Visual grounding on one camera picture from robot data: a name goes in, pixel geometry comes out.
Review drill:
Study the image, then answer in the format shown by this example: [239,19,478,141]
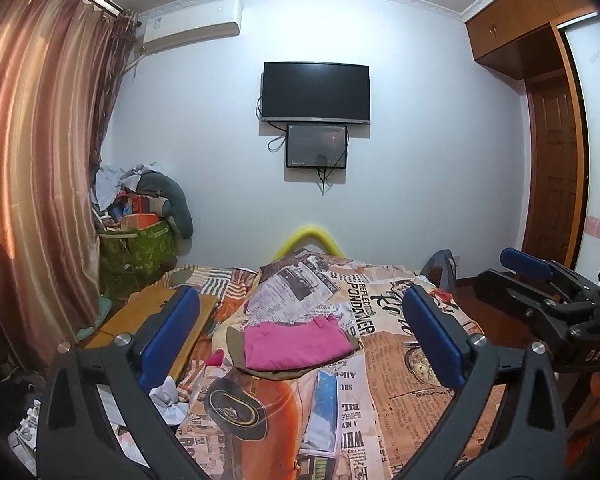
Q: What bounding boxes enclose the pink pants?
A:
[244,315,358,372]

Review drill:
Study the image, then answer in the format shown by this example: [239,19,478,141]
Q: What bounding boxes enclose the striped pink curtain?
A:
[0,0,137,370]

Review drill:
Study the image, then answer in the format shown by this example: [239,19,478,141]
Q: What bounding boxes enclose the orange box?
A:
[120,212,161,231]

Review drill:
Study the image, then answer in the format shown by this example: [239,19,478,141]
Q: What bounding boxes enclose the black wall television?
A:
[260,62,370,125]

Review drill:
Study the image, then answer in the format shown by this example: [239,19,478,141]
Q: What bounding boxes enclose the small black wall monitor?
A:
[285,122,349,169]

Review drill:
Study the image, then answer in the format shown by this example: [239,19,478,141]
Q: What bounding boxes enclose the green patterned storage bag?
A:
[98,221,178,297]

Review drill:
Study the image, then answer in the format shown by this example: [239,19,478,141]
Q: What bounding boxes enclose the white air conditioner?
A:
[143,0,242,54]

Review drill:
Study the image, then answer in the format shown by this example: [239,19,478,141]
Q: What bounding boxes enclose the newspaper print bed blanket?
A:
[162,250,480,479]

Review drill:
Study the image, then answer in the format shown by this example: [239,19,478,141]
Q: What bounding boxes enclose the wooden wardrobe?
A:
[463,0,595,266]

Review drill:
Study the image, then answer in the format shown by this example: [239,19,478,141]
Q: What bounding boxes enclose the yellow foam headboard arch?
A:
[273,224,343,260]

